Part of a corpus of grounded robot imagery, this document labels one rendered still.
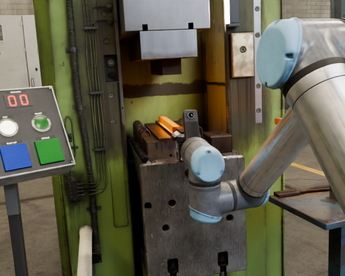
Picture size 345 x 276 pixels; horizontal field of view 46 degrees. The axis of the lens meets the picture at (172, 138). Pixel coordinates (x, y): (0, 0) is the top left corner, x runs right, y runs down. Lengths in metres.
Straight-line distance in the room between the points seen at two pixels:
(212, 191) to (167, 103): 0.88
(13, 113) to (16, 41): 5.32
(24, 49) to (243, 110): 5.24
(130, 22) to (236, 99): 0.53
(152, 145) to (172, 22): 0.43
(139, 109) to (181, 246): 0.70
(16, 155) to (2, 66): 5.36
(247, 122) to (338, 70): 1.03
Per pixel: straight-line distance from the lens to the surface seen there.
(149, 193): 1.43
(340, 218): 1.35
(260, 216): 1.81
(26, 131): 1.30
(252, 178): 1.12
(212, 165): 1.09
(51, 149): 1.28
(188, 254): 1.54
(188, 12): 1.47
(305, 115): 0.67
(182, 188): 1.45
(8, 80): 6.59
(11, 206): 1.41
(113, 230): 1.68
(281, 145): 1.00
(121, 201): 1.64
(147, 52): 1.43
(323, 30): 0.73
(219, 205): 1.15
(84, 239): 1.55
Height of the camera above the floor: 1.24
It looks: 10 degrees down
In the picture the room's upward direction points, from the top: 3 degrees counter-clockwise
